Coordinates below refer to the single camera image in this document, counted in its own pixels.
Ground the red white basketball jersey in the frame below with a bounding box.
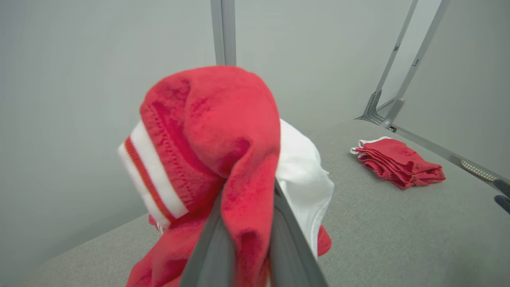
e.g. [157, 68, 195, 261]
[117, 66, 335, 287]

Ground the grey metal floor rail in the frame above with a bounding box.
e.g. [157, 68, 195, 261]
[388, 124, 510, 188]

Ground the grey fabric upholstered bench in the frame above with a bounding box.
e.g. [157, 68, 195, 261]
[24, 120, 510, 287]

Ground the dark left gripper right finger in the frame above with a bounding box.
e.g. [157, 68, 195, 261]
[270, 179, 329, 287]

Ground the grey metal frame post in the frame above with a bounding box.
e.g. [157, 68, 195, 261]
[355, 0, 419, 122]
[381, 0, 451, 130]

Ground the red shorts white trim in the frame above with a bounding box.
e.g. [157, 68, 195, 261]
[350, 136, 447, 190]

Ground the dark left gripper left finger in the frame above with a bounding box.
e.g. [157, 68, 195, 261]
[179, 191, 237, 287]

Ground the perforated metal tread plate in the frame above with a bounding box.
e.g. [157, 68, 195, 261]
[460, 159, 498, 182]

